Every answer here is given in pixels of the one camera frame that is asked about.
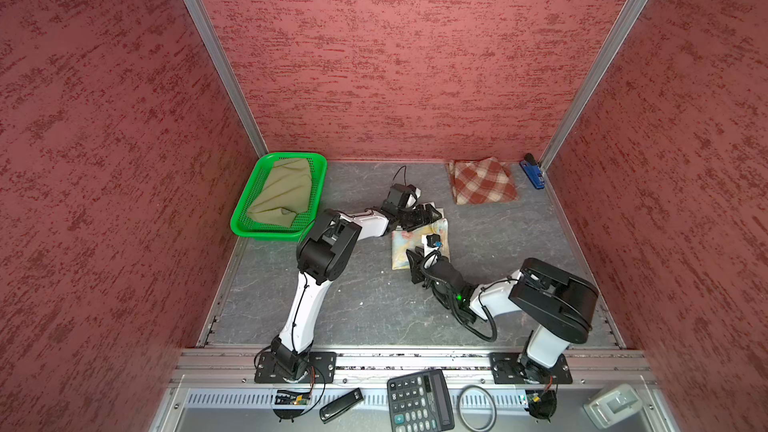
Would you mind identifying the floral pastel skirt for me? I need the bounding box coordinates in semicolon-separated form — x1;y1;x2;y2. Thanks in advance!
391;208;450;270

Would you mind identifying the aluminium corner post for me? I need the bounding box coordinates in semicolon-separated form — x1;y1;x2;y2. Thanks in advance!
183;0;268;157
541;0;649;172

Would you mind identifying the black calculator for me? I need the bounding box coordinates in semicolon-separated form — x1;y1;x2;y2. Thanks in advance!
386;369;455;432

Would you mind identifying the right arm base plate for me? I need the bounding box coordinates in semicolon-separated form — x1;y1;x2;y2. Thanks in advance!
489;352;573;385

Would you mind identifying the left circuit board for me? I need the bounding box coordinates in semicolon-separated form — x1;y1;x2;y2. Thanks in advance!
272;389;314;421

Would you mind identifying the grey white box device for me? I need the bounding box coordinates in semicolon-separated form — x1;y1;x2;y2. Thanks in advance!
583;384;644;429

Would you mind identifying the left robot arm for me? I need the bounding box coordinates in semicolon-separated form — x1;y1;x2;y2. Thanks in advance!
267;204;443;382

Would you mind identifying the olive green skirt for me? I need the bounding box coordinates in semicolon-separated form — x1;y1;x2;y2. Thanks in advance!
246;158;312;227

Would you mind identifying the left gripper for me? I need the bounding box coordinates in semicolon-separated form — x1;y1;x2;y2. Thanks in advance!
396;203;441;230

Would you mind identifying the circuit board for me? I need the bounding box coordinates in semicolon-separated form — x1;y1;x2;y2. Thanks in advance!
526;389;558;422
272;389;314;421

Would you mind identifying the aluminium front rail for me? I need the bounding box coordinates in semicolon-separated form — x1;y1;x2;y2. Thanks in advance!
170;345;659;388

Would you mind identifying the green plastic basket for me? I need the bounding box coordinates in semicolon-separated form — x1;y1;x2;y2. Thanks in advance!
230;152;327;242

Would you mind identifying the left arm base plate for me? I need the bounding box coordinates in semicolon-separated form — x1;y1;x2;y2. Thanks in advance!
253;352;337;385

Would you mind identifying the right aluminium corner post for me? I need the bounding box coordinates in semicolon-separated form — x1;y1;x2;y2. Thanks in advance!
541;0;649;172

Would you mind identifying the red plaid skirt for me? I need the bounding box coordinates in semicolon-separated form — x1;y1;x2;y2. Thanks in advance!
446;157;518;205

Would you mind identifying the black remote stick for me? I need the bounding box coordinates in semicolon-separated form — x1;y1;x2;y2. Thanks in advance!
319;388;364;424

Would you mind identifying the right circuit board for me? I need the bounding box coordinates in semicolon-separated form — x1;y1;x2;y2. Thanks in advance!
526;389;558;422

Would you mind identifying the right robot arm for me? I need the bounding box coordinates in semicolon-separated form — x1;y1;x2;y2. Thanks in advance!
406;247;599;386

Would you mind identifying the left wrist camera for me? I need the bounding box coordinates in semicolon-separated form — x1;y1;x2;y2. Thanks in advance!
382;183;421;214

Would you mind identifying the blue clamp tool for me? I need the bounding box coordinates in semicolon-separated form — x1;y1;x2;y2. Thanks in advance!
519;153;545;190

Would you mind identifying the left aluminium corner post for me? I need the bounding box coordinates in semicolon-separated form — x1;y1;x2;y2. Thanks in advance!
183;0;268;157

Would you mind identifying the black cable ring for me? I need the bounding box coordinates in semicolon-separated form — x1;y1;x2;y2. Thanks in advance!
456;384;499;432

